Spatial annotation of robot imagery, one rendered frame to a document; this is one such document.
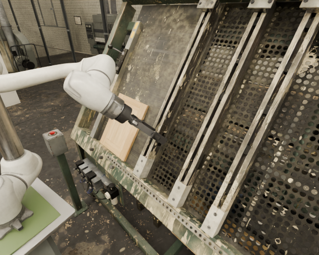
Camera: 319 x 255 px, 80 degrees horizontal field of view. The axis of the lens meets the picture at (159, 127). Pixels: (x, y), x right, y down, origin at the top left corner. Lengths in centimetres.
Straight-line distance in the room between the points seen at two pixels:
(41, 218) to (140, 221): 100
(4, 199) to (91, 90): 76
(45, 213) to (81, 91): 87
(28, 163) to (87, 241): 103
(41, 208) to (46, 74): 83
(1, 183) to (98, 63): 77
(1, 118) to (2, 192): 35
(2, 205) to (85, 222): 107
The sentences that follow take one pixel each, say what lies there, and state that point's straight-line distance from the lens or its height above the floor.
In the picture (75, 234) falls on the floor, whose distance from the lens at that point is 215.
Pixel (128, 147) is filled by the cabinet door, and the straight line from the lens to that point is 130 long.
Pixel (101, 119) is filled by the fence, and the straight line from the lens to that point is 155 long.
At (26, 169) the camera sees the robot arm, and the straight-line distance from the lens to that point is 133.
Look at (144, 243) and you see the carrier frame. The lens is 177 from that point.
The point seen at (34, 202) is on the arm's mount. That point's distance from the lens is 145.
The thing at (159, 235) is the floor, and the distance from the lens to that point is 200.
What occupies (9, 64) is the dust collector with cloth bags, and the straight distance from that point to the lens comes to 719.
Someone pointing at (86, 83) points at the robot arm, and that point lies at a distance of 69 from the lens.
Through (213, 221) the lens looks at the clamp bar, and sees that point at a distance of 95.
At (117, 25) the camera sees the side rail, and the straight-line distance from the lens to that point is 178.
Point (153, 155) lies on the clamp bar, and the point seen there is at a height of 103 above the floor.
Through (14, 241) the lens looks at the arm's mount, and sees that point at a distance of 134.
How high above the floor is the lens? 176
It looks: 32 degrees down
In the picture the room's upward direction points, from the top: straight up
